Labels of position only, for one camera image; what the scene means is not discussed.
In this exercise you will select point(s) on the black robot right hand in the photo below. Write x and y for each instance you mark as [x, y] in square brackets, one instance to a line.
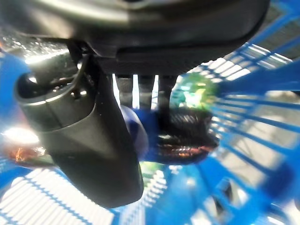
[93, 152]

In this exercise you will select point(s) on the Pepsi cola bottle blue label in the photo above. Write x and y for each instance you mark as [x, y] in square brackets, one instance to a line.
[187, 140]

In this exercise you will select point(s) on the blue plastic shopping basket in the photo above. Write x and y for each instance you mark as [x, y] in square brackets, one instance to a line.
[246, 82]

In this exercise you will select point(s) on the green bottle in basket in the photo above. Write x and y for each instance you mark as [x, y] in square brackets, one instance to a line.
[194, 93]
[150, 170]

